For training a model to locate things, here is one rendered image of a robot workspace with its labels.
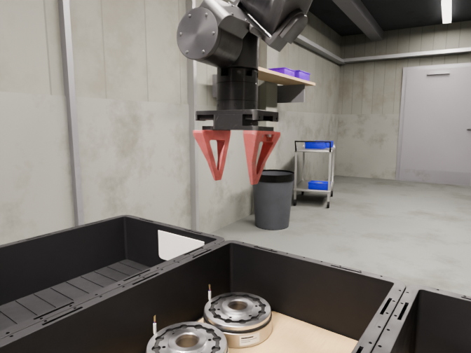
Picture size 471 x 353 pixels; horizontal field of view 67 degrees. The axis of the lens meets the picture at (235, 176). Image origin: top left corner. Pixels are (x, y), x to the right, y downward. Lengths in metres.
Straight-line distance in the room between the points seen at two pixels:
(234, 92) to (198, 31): 0.09
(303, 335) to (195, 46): 0.42
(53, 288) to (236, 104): 0.50
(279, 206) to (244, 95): 3.31
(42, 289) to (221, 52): 0.56
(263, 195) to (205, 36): 3.36
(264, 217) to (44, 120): 2.34
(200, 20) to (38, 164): 2.01
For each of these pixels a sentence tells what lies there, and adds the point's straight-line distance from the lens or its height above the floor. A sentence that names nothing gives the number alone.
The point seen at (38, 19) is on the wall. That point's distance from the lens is 2.48.
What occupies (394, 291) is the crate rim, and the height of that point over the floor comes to 0.93.
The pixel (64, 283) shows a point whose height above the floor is 0.83.
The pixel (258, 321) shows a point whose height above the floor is 0.86.
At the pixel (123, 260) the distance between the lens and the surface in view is 0.86.
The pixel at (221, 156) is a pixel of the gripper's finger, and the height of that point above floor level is 1.09.
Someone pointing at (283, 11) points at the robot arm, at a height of 1.27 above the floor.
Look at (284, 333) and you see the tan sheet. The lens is 0.58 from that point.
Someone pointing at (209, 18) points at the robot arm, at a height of 1.25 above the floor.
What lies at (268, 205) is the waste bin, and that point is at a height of 0.27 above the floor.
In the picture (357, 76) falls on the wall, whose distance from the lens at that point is 7.88.
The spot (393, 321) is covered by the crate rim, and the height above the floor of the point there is 0.93.
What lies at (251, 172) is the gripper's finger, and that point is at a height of 1.07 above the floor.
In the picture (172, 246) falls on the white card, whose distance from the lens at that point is 0.74.
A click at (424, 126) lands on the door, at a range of 7.60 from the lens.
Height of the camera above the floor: 1.14
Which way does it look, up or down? 9 degrees down
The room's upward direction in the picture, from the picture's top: straight up
